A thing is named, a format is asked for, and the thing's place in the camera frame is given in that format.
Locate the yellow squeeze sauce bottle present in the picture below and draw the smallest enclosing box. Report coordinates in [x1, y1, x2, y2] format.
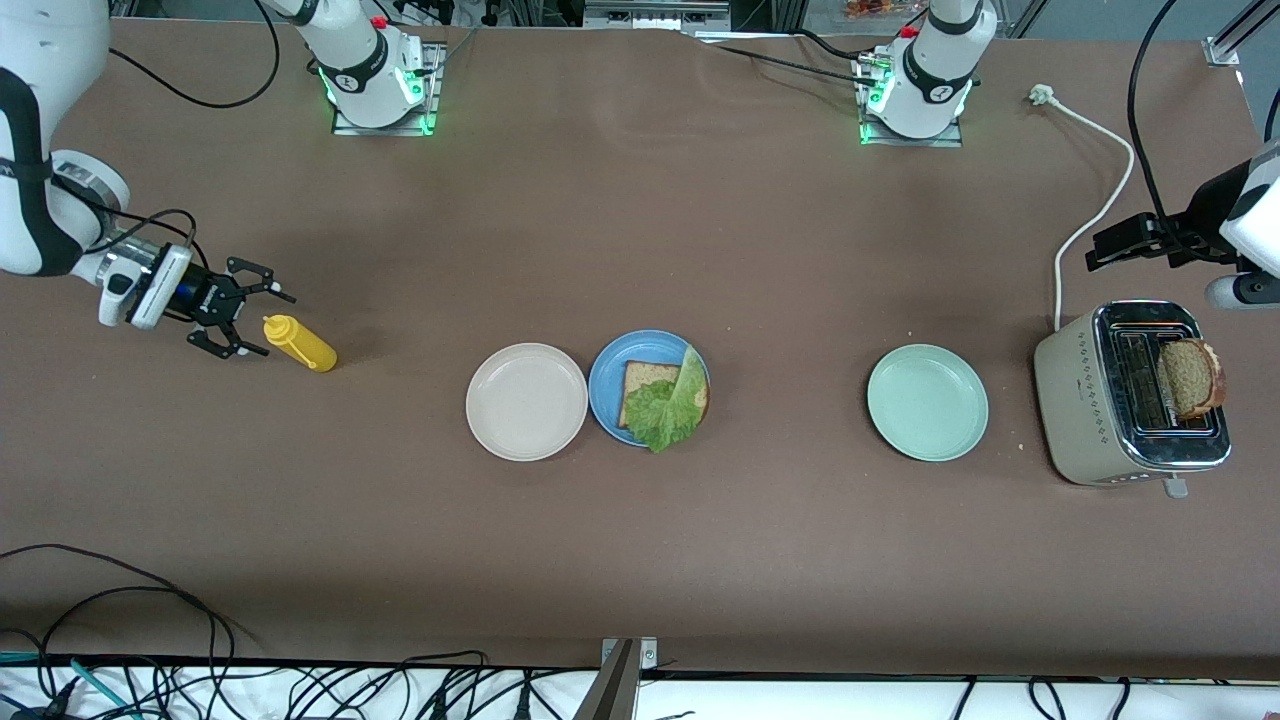
[262, 314, 339, 373]

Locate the brown toast bread slice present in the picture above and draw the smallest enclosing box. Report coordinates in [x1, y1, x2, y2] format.
[1158, 339, 1227, 419]
[617, 361, 711, 429]

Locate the green lettuce leaf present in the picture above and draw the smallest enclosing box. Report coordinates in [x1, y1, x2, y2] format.
[625, 345, 709, 454]

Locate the light green round plate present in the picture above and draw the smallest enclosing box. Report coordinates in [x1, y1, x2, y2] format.
[866, 344, 990, 463]

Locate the beige round plate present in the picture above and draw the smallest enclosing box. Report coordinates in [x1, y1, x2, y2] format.
[465, 343, 589, 463]

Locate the blue round plate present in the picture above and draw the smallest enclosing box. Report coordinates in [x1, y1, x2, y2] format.
[588, 330, 712, 448]

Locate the beige chrome two-slot toaster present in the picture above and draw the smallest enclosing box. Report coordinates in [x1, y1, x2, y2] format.
[1033, 300, 1233, 499]

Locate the grey metal box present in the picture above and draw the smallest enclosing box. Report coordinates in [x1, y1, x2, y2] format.
[583, 0, 732, 29]

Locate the white toaster power cable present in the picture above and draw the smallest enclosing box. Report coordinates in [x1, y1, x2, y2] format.
[1030, 85, 1137, 331]

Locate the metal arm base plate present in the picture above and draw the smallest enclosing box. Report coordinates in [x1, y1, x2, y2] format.
[332, 42, 442, 137]
[855, 50, 964, 149]

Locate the aluminium frame profile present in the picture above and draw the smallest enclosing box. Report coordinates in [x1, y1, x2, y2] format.
[1215, 0, 1280, 51]

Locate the long black looped cable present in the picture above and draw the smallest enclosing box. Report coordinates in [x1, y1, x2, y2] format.
[0, 544, 237, 720]

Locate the thin black cable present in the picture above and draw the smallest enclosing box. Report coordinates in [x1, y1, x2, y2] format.
[695, 42, 881, 91]
[790, 28, 879, 63]

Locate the teal cable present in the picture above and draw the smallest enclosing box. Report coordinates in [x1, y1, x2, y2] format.
[0, 650, 133, 719]

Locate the metal table edge bracket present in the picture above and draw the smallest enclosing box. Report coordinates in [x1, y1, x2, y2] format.
[572, 637, 659, 720]

